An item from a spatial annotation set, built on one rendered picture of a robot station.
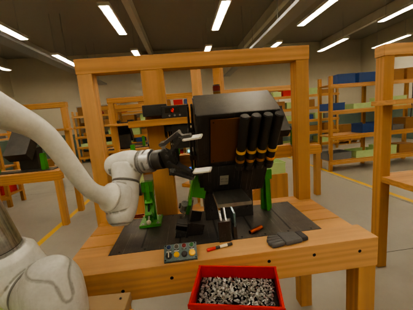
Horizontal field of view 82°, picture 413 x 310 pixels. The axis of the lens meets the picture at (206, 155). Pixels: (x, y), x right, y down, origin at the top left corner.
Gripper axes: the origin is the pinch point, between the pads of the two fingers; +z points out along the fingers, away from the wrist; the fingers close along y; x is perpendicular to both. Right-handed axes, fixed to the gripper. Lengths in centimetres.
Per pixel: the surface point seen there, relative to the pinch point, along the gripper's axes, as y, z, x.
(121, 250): -47, -56, -3
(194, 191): -33.5, -20.0, 24.0
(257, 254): -56, 10, 3
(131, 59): 36, -55, 71
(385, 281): -186, 98, 82
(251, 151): -13.0, 13.8, 22.1
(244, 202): -34.4, 7.2, 14.0
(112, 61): 38, -65, 67
